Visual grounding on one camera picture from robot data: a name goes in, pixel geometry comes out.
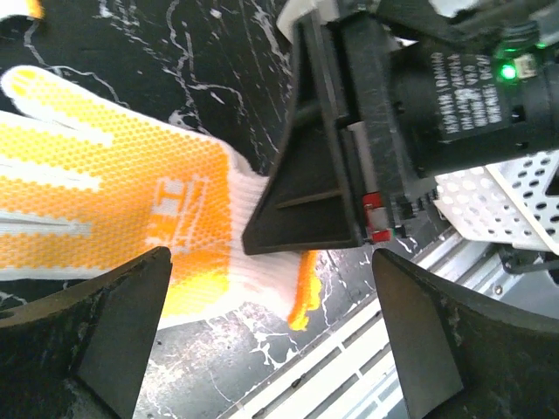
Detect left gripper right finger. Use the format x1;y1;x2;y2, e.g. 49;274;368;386
372;249;558;418

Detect blue dotted glove centre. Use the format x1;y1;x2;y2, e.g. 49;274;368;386
0;0;45;21

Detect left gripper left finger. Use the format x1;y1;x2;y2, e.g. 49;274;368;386
1;247;172;418

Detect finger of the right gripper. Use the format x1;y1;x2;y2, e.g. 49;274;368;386
242;19;365;255

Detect white perforated storage basket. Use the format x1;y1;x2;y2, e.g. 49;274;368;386
435;151;558;254

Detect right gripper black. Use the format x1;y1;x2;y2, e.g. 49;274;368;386
327;1;558;243

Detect yellow dotted white glove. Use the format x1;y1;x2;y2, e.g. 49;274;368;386
1;65;321;331

